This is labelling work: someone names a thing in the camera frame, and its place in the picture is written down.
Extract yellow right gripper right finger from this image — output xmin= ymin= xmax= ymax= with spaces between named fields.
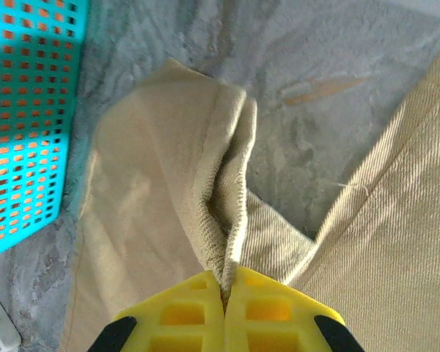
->
xmin=225 ymin=266 xmax=367 ymax=352

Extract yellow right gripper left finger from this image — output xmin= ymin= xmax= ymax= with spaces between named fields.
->
xmin=86 ymin=270 xmax=227 ymax=352

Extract beige trousers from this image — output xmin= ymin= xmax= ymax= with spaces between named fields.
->
xmin=58 ymin=51 xmax=440 ymax=352

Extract small white plastic device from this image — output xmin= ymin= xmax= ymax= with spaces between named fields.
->
xmin=0 ymin=298 xmax=23 ymax=352

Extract teal plastic basket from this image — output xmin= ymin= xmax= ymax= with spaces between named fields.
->
xmin=0 ymin=0 xmax=91 ymax=260

